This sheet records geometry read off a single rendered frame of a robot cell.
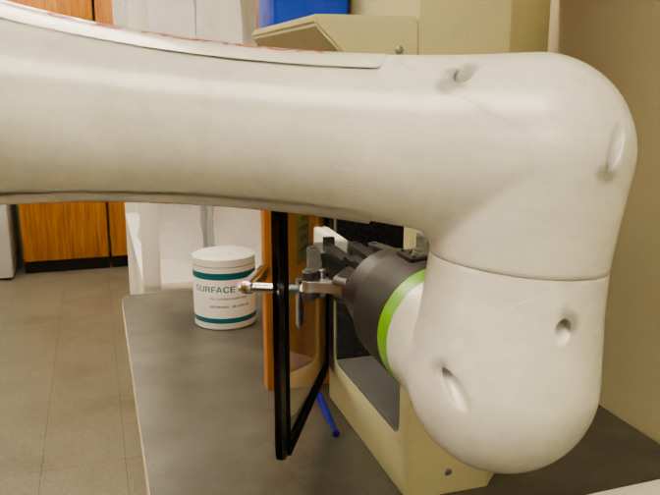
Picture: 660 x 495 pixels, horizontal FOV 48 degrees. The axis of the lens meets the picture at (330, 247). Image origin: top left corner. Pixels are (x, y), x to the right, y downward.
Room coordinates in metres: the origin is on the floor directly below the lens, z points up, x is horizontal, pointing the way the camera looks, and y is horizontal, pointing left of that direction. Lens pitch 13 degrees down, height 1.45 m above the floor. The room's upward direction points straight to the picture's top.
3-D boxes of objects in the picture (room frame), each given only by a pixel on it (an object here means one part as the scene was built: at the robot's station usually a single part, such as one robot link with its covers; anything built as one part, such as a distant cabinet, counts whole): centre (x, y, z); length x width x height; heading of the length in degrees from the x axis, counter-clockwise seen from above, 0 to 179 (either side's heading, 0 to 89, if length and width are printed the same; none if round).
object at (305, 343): (0.97, 0.03, 1.19); 0.30 x 0.01 x 0.40; 170
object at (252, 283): (0.90, 0.08, 1.20); 0.10 x 0.05 x 0.03; 170
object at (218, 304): (1.51, 0.22, 1.02); 0.13 x 0.13 x 0.15
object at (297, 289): (0.86, 0.04, 1.18); 0.02 x 0.02 x 0.06; 80
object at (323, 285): (0.60, -0.01, 1.28); 0.05 x 0.05 x 0.02; 18
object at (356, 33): (0.96, 0.01, 1.46); 0.32 x 0.12 x 0.10; 17
